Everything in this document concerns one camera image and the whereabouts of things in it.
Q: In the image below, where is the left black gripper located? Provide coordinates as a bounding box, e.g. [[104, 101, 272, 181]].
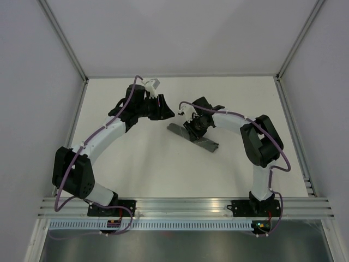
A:
[[136, 94, 175, 121]]

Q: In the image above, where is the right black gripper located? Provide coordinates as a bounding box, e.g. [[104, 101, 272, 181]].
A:
[[184, 116, 209, 142]]

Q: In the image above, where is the grey cloth napkin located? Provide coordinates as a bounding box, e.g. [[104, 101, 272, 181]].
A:
[[166, 122, 220, 154]]

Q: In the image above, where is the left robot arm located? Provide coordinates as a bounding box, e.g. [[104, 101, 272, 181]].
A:
[[52, 79, 175, 216]]

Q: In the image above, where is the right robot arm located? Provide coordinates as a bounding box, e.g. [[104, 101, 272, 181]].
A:
[[178, 97, 284, 217]]

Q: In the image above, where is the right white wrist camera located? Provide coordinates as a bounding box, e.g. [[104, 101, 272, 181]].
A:
[[178, 104, 196, 123]]

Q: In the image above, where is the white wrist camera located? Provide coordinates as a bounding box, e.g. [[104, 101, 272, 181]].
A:
[[141, 78, 160, 98], [178, 104, 196, 123]]

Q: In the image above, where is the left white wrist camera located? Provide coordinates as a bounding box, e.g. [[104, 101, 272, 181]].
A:
[[141, 78, 160, 98]]

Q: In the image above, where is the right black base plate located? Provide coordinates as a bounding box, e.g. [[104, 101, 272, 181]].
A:
[[226, 200, 281, 218]]

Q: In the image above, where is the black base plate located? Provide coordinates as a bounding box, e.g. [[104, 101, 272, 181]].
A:
[[87, 199, 136, 217], [226, 200, 281, 218]]

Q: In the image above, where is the aluminium front rail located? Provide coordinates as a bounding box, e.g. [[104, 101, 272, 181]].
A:
[[35, 197, 334, 220]]

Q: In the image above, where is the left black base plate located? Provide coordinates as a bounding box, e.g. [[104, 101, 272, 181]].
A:
[[87, 199, 136, 217]]

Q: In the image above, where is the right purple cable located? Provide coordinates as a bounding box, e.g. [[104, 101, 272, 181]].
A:
[[177, 101, 291, 237]]

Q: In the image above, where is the left aluminium frame post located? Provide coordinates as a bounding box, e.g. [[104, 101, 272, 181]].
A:
[[37, 0, 88, 83]]

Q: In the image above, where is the aluminium frame post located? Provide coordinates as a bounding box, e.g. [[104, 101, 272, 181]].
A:
[[274, 0, 327, 81], [37, 0, 88, 83]]

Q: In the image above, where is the white slotted cable duct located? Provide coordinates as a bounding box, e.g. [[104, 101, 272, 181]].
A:
[[49, 219, 252, 231]]

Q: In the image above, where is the right aluminium frame post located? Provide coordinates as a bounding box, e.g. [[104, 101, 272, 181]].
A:
[[274, 0, 327, 81]]

